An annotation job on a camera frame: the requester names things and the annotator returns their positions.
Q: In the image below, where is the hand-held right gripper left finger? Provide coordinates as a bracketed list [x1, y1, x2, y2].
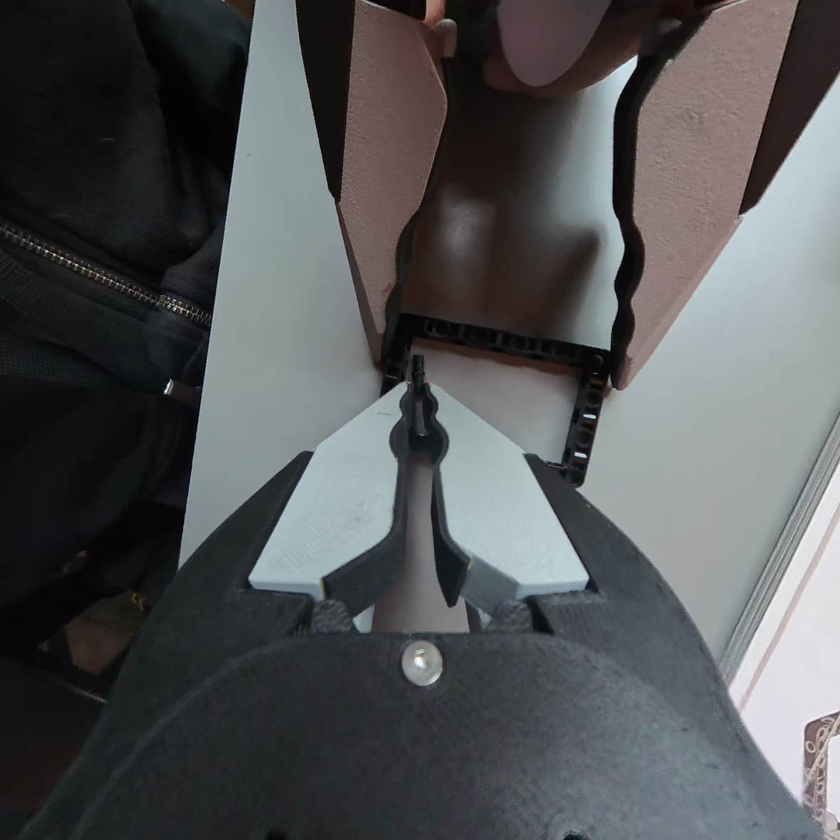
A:
[248, 382, 416, 616]

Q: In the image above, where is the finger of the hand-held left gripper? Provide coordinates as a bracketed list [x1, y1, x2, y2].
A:
[335, 0, 458, 368]
[610, 0, 800, 392]

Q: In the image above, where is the lego instruction booklet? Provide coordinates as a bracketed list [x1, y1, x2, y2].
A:
[718, 410, 840, 829]

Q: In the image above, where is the black rectangular lego frame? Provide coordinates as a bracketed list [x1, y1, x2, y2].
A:
[381, 313, 612, 488]

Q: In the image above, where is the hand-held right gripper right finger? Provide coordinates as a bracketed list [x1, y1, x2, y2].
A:
[427, 385, 590, 609]

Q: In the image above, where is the small black lego pin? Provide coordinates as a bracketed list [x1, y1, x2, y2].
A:
[409, 354, 429, 454]

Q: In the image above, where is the black zippered bag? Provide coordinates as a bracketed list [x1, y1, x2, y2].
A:
[0, 0, 254, 664]

